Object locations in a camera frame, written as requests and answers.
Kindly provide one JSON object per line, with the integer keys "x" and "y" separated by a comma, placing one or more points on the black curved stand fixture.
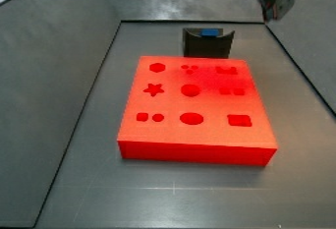
{"x": 206, "y": 47}

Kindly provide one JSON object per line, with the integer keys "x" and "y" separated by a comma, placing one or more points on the blue slotted square-circle block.
{"x": 210, "y": 32}

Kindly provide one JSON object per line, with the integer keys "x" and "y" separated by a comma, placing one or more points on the red shape-sorting fixture block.
{"x": 194, "y": 110}

